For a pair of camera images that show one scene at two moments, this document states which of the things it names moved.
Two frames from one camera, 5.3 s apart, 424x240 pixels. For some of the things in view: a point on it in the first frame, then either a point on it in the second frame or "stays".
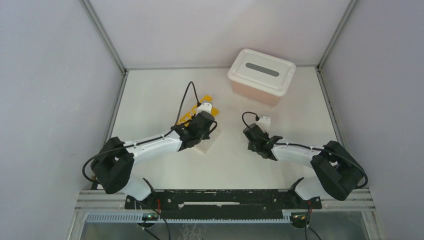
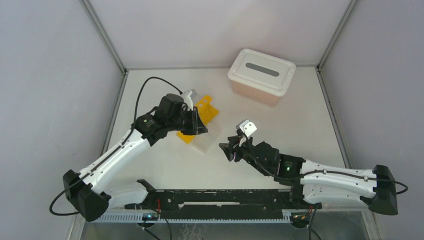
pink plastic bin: (271, 100) stays
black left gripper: (206, 135) → (196, 126)
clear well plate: (205, 145) stays
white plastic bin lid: (269, 73) stays
